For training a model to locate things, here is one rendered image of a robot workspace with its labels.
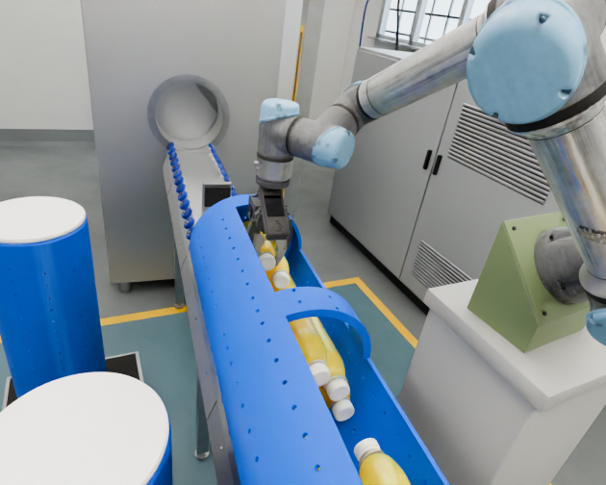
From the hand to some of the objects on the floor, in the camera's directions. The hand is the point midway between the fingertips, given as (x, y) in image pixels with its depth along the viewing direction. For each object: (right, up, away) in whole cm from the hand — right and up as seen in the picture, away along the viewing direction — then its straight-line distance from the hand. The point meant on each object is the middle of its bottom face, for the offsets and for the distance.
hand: (266, 263), depth 97 cm
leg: (-66, -33, +158) cm, 175 cm away
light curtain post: (-11, -58, +129) cm, 142 cm away
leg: (-34, -83, +80) cm, 120 cm away
